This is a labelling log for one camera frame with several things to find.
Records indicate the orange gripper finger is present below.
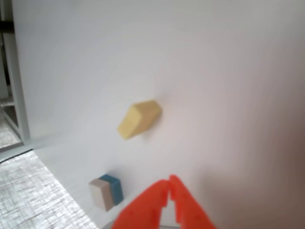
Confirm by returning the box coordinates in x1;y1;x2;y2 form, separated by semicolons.
111;179;171;229
168;175;218;229

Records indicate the blue foam cuboid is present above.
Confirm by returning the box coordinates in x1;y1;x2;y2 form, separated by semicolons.
98;174;124;207

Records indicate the white foam cuboid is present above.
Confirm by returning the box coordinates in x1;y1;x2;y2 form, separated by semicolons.
88;178;115;212

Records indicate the yellow foam cuboid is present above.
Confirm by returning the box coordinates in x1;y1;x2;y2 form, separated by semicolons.
117;100;163;141

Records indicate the grey woven floor rug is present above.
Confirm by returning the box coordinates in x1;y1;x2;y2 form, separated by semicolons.
0;94;100;229

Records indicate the white furniture frame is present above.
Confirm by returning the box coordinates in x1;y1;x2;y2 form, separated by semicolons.
0;0;32;154

